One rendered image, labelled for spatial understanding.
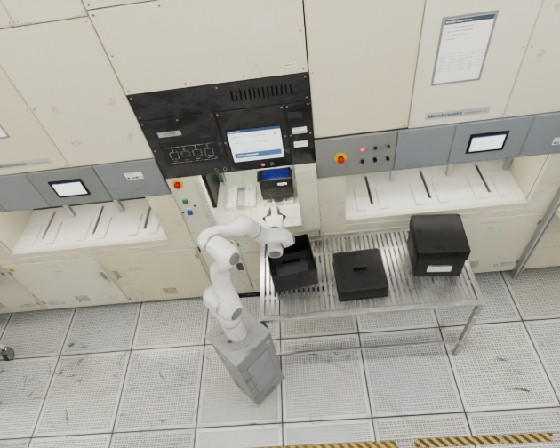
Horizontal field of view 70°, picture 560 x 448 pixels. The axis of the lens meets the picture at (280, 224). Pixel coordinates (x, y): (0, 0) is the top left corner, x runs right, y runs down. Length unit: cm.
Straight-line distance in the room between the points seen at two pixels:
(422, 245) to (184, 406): 199
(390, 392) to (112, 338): 221
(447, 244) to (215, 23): 166
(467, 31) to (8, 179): 250
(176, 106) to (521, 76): 166
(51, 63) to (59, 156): 57
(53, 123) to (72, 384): 208
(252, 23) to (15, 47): 104
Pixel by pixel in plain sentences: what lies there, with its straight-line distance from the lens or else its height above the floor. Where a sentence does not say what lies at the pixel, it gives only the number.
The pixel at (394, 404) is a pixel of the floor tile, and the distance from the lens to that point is 307.
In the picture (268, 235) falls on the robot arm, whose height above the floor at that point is 136.
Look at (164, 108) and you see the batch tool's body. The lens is 215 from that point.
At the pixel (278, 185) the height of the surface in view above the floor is 107.
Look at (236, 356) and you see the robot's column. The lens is 240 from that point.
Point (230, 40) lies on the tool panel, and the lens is 192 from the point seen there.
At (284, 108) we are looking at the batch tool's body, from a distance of 209.
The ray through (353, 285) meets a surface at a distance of 242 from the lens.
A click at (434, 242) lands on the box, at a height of 101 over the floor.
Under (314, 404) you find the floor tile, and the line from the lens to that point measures 305.
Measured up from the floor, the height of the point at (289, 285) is 81.
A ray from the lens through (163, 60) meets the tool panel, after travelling 201.
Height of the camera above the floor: 293
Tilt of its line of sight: 49 degrees down
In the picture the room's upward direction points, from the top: 11 degrees counter-clockwise
